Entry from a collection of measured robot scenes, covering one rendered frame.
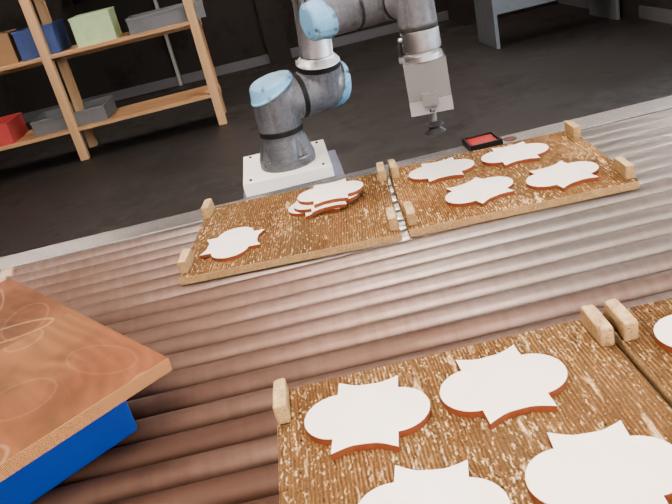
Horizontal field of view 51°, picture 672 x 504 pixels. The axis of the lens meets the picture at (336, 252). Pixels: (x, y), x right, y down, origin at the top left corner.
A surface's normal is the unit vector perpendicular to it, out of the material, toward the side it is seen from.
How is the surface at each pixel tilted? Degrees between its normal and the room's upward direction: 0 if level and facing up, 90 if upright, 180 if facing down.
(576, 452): 0
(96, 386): 0
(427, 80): 90
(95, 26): 90
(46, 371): 0
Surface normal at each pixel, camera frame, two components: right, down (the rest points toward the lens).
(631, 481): -0.22, -0.88
